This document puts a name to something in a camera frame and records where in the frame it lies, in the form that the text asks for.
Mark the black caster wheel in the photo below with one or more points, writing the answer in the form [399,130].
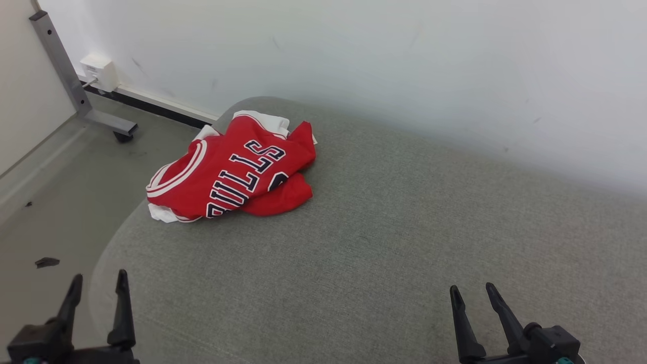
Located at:
[124,136]

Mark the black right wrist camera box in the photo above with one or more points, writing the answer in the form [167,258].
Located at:
[553,341]

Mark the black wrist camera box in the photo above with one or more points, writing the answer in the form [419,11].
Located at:
[553,341]
[35,344]

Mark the grey metal stand leg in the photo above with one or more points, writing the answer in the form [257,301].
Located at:
[65,71]

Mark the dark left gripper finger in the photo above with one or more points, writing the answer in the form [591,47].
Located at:
[123,313]
[71,303]

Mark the grey fabric sofa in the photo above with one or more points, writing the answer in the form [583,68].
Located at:
[384,242]

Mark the red shorts with white band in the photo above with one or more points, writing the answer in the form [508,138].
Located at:
[283,198]

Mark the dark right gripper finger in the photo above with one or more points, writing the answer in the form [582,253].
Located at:
[465,328]
[508,323]

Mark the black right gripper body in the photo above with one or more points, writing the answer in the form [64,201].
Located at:
[500,360]

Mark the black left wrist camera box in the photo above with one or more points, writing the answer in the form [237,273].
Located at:
[35,344]

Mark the red Bulls basketball jersey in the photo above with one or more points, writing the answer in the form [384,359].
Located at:
[222,167]

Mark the black and white baseboard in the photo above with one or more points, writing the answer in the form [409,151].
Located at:
[151,106]

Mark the white wall socket box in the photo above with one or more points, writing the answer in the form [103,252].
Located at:
[100,72]

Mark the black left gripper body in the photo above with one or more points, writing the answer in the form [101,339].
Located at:
[103,356]

